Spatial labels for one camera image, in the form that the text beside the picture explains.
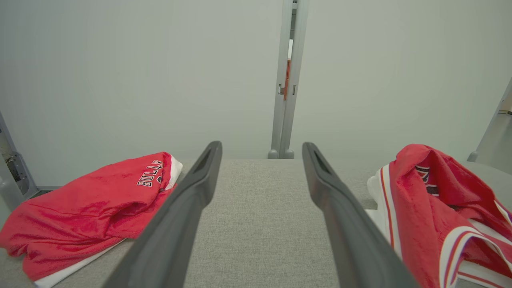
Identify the red jersey with striped trim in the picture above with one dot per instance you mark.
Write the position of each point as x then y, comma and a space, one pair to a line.
416, 208

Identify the red Bulls print jersey garment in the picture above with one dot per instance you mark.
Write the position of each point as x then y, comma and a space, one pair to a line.
80, 208

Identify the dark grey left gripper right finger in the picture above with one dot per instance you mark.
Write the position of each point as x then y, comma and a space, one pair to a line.
356, 248

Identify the orange object behind partition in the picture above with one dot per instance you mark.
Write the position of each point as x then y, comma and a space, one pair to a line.
286, 80

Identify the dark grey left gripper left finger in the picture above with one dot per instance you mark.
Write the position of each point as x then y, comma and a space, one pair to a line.
168, 240

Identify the grey partition edge frame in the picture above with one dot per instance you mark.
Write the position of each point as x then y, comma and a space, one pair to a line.
488, 136
8, 196

